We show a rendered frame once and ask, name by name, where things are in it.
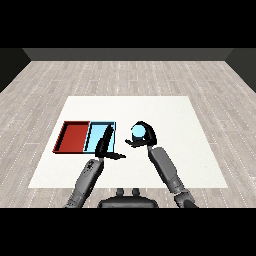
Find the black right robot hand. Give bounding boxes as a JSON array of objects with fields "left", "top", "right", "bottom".
[{"left": 124, "top": 120, "right": 158, "bottom": 149}]

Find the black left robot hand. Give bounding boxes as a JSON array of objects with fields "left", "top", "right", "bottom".
[{"left": 94, "top": 125, "right": 127, "bottom": 161}]

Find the small blue can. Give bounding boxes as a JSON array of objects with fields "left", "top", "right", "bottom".
[{"left": 131, "top": 124, "right": 146, "bottom": 142}]

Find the light blue shallow open box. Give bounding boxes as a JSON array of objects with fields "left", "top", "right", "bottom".
[{"left": 82, "top": 121, "right": 117, "bottom": 155}]

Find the red shallow open box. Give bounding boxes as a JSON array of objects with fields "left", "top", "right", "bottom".
[{"left": 52, "top": 120, "right": 91, "bottom": 155}]

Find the dark grey robot body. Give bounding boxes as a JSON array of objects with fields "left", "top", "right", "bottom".
[{"left": 97, "top": 188, "right": 160, "bottom": 209}]

